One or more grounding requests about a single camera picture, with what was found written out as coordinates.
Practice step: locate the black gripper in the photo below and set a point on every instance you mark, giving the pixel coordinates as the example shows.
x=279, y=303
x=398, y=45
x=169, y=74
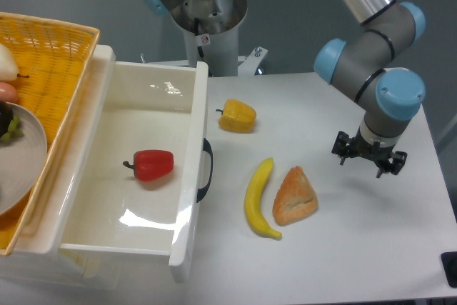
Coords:
x=387, y=161

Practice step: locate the yellow toy banana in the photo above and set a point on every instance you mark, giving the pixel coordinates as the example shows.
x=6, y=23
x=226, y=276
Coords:
x=252, y=201

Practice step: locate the yellow toy bell pepper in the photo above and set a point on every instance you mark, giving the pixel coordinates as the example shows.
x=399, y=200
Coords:
x=237, y=116

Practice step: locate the red toy bell pepper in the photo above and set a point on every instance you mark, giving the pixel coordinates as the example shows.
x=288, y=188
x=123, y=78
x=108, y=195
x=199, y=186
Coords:
x=150, y=165

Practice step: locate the toy croissant bread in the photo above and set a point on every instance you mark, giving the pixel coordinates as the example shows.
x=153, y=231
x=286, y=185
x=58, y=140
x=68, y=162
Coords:
x=295, y=200

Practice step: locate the grey plate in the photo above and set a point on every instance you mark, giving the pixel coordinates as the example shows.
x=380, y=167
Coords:
x=22, y=159

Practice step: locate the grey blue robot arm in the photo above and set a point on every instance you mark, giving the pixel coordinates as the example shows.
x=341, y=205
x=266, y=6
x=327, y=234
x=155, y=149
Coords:
x=359, y=70

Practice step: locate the pink toy sausage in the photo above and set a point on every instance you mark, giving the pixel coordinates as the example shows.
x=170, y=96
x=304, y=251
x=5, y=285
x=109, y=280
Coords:
x=8, y=93

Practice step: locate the white drawer cabinet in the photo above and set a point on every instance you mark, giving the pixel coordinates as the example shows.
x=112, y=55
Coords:
x=38, y=254

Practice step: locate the black object at table edge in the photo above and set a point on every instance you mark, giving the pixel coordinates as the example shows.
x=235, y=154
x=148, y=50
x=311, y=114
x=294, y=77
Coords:
x=449, y=262

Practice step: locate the yellow woven basket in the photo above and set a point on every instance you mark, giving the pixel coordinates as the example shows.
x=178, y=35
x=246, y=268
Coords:
x=56, y=55

